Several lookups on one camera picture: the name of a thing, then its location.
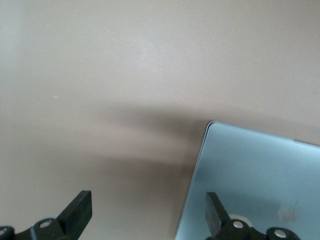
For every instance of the grey laptop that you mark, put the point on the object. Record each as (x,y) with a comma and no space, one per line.
(255,170)

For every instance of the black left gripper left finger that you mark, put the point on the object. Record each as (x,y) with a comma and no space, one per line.
(75,220)

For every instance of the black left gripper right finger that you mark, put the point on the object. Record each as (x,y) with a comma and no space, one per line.
(217,220)

